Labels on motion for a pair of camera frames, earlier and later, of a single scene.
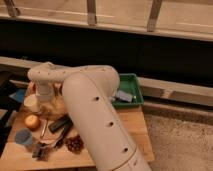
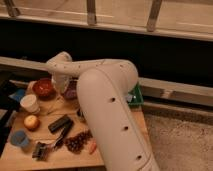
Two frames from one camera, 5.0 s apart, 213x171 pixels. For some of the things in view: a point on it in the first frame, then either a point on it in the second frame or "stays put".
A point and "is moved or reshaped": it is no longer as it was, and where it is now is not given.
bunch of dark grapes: x=74 y=144 stays put
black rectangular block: x=60 y=124 stays put
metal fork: x=43 y=127 is moved or reshaped
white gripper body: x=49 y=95 to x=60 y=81
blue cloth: x=18 y=95 stays put
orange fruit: x=32 y=122 stays put
